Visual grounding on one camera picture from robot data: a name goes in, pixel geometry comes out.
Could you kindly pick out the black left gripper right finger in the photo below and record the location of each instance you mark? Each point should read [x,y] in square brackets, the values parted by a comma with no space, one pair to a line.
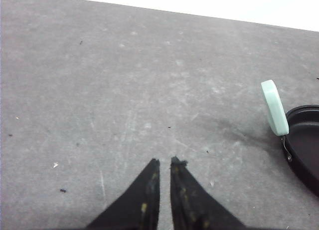
[192,207]

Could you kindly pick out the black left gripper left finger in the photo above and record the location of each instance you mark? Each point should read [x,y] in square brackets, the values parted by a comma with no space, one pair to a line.
[138,207]

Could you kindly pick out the black frying pan mint handle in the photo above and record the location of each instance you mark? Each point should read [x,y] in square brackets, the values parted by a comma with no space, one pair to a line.
[298,130]

